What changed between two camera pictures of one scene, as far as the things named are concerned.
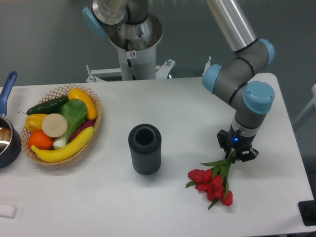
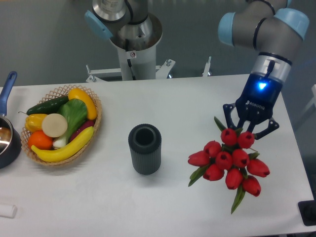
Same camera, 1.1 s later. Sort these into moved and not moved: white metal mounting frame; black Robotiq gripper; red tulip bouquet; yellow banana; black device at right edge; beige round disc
Moved: red tulip bouquet; black Robotiq gripper
Not moved: black device at right edge; beige round disc; white metal mounting frame; yellow banana
